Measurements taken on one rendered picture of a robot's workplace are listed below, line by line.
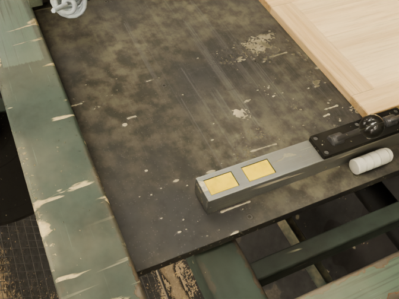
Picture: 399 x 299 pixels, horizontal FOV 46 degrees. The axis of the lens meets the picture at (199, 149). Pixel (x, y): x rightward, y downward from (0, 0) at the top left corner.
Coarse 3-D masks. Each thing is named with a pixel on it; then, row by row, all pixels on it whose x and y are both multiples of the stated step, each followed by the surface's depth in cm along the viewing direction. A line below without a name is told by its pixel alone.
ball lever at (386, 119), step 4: (388, 116) 85; (392, 116) 85; (396, 116) 83; (384, 120) 85; (388, 120) 85; (392, 120) 84; (396, 120) 84; (388, 124) 85; (392, 124) 85; (396, 124) 86
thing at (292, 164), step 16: (304, 144) 83; (368, 144) 84; (384, 144) 87; (256, 160) 80; (272, 160) 80; (288, 160) 80; (304, 160) 80; (320, 160) 81; (336, 160) 83; (208, 176) 77; (240, 176) 77; (272, 176) 78; (288, 176) 79; (304, 176) 82; (208, 192) 75; (224, 192) 75; (240, 192) 76; (256, 192) 79; (208, 208) 76
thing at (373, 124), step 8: (360, 120) 73; (368, 120) 71; (376, 120) 71; (360, 128) 72; (368, 128) 71; (376, 128) 71; (384, 128) 72; (328, 136) 82; (336, 136) 81; (344, 136) 79; (352, 136) 78; (368, 136) 72; (376, 136) 72; (336, 144) 81
